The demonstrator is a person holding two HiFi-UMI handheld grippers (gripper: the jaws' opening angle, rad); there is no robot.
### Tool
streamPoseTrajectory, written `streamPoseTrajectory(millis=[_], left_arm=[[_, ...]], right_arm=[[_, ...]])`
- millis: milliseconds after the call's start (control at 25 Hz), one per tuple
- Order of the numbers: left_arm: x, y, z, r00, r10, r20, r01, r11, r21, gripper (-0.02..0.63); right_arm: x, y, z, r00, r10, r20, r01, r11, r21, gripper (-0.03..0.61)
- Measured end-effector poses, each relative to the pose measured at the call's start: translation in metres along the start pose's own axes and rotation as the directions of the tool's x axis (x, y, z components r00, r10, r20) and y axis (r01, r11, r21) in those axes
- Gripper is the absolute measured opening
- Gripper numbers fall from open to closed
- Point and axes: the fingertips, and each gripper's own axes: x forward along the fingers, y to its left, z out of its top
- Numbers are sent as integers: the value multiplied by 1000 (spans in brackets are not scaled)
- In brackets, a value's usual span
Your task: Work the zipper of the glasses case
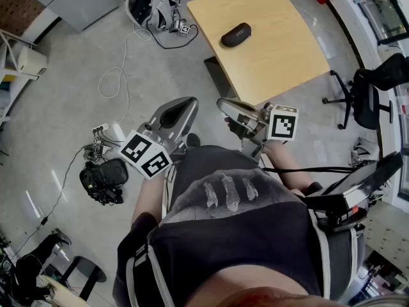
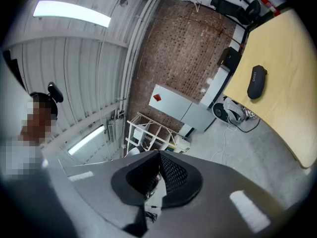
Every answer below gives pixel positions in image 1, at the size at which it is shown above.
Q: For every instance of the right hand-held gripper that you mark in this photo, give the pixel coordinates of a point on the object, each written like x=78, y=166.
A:
x=282, y=125

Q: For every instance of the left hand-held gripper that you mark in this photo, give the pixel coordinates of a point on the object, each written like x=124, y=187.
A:
x=145, y=155

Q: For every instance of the black glasses case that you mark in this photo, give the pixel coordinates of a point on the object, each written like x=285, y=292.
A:
x=236, y=34

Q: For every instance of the person's left forearm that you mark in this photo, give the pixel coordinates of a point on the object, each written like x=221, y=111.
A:
x=150, y=197

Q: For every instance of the person's right forearm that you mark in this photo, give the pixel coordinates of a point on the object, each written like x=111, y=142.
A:
x=287, y=165

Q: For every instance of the white power strip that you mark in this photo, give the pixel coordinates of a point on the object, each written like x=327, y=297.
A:
x=100, y=128

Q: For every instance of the white rounded helmet shell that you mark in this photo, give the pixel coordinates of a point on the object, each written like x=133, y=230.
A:
x=138, y=6

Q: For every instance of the person's dark feather-print shirt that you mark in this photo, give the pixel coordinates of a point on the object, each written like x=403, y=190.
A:
x=239, y=235

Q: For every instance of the black office chair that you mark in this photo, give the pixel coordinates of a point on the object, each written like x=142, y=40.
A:
x=365, y=104

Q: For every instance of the grey and white harness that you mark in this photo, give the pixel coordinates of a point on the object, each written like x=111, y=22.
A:
x=364, y=150

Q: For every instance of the black waist-mounted device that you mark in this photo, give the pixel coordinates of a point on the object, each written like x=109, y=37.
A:
x=351, y=184

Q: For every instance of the grey cabinet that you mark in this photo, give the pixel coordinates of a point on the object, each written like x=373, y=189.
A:
x=80, y=2

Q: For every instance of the white box appliance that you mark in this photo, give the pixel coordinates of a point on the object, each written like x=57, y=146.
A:
x=32, y=61

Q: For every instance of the person's chin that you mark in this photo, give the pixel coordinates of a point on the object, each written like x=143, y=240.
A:
x=255, y=286

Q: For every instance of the white metal shelf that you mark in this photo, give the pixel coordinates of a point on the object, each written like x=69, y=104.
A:
x=9, y=53

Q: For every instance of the white perforated cabinet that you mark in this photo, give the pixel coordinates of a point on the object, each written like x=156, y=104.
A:
x=386, y=232

